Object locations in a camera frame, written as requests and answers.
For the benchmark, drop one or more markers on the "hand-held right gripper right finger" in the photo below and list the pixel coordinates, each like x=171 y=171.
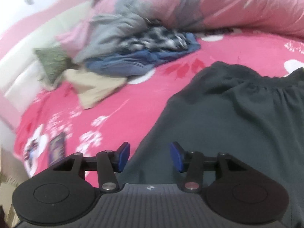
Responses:
x=176 y=156

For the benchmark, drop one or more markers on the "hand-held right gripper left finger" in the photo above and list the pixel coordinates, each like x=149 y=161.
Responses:
x=123 y=156

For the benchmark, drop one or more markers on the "dark grey garment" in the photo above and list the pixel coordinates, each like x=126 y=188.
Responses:
x=225 y=114

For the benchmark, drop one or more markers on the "pink floral blanket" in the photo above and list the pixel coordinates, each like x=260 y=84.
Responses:
x=118 y=104

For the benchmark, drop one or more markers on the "dark blue flat rectangle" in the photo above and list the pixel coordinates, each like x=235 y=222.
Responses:
x=57 y=147

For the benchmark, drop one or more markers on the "beige garment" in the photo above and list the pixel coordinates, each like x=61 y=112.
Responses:
x=95 y=87

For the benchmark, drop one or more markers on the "blue garment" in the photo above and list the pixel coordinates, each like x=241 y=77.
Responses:
x=133 y=61

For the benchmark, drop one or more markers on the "green patterned pillow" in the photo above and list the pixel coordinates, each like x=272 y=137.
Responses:
x=52 y=61

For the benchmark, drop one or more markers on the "plaid shirt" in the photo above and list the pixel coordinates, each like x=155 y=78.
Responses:
x=156 y=36

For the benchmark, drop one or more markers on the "light grey garment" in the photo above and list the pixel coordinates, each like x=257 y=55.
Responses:
x=111 y=35

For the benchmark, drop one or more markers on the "pink and white headboard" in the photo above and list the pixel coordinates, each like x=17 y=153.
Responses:
x=23 y=52

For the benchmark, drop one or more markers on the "pink and grey duvet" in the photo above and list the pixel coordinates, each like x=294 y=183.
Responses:
x=237 y=7

